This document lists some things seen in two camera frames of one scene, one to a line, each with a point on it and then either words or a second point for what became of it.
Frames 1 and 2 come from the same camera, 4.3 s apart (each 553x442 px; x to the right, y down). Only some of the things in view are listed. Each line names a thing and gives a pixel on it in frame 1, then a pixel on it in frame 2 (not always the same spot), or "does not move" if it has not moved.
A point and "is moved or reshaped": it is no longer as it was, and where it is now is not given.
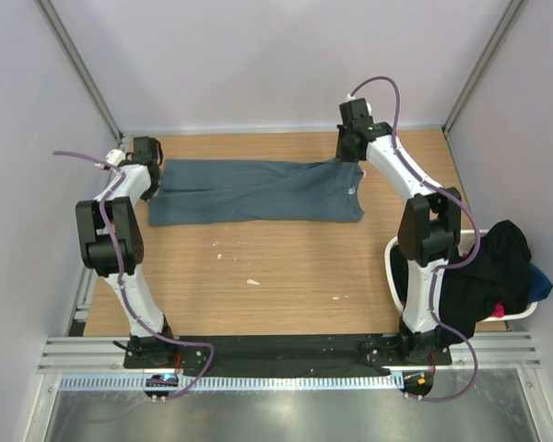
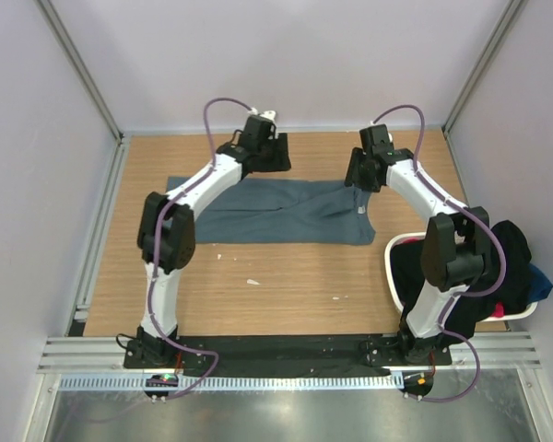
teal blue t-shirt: x=195 y=191 is moved or reshaped
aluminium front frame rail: x=107 y=354 does not move
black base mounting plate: x=288 y=352 does not move
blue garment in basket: x=539 y=284 does not move
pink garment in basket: x=499 y=310 does not move
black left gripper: x=150 y=192 → x=281 y=160
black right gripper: x=340 y=152 → x=353 y=176
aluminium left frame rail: x=55 y=21 does not move
